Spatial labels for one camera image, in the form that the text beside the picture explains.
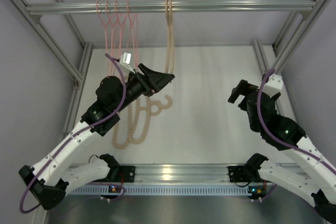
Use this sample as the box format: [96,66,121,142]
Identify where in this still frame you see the aluminium right frame post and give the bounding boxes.
[271,0,331,74]

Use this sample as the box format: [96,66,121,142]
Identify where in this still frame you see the aluminium right floor rail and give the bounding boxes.
[253,39,298,123]

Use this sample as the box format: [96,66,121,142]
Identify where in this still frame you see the aluminium left frame post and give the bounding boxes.
[9,0,82,85]

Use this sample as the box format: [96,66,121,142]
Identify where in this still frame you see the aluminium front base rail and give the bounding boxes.
[68,163,310,185]

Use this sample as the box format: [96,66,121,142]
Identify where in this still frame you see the beige hanger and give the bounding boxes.
[127,94,173,145]
[111,98,140,150]
[167,0,175,74]
[163,0,171,74]

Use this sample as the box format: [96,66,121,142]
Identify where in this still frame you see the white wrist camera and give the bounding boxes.
[119,51,135,74]
[262,74,284,97]

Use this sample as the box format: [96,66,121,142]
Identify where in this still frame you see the aluminium left floor rail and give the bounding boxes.
[63,42,94,135]

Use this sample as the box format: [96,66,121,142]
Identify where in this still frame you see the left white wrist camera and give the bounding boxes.
[119,51,135,74]

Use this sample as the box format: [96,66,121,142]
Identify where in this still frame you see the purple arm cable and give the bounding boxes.
[256,68,336,201]
[19,52,127,214]

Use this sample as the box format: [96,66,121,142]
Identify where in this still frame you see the aluminium frame post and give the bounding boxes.
[271,0,331,74]
[9,0,82,85]

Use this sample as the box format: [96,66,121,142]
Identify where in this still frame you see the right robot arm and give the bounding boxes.
[228,77,335,223]

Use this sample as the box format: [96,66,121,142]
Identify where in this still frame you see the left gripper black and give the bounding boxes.
[113,63,174,112]

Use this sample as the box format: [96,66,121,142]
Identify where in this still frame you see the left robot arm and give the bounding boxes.
[19,63,175,210]

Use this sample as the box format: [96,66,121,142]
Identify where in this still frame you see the aluminium floor rail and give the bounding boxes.
[253,39,298,123]
[63,42,94,135]

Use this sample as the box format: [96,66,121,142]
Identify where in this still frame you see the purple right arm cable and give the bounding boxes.
[256,68,336,201]

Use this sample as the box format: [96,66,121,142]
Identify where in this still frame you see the aluminium top hanging rail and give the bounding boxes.
[26,0,317,16]

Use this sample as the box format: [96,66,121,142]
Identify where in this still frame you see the blue slotted cable duct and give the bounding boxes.
[71,185,252,196]

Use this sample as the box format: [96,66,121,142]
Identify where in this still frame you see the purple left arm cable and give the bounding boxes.
[19,52,127,214]

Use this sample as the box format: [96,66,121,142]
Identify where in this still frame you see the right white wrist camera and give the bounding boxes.
[262,74,284,97]

